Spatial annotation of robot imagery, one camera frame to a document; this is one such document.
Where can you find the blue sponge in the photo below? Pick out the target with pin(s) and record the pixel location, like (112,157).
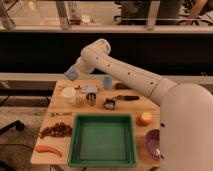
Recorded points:
(71,73)

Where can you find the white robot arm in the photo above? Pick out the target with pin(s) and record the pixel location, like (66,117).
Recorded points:
(186,110)

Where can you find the blue plastic cup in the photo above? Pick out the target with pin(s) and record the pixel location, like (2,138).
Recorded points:
(107,82)

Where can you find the metal cup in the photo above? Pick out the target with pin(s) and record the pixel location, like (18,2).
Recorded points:
(91,98)

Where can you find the white paper cup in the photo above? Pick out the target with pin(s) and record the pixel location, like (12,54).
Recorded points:
(69,94)

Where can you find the black rectangular block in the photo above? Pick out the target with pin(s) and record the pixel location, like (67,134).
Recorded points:
(121,86)

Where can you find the small dark metal container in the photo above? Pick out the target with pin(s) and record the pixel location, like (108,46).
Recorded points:
(109,104)

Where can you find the grey cloth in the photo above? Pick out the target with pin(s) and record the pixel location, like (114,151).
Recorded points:
(89,89)

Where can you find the wooden table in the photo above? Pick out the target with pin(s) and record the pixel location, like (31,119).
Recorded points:
(134,108)

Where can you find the orange fruit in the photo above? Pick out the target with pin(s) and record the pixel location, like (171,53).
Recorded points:
(145,118)

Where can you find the green plastic tray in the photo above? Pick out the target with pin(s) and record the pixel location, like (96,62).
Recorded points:
(105,140)

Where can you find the metal fork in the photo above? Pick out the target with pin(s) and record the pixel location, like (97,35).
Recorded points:
(60,114)

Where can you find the bunch of red grapes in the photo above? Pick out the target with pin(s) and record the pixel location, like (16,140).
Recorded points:
(57,130)

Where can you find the purple bowl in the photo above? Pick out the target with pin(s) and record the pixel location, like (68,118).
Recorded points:
(151,143)

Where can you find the orange carrot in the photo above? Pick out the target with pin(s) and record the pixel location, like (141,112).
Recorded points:
(41,149)

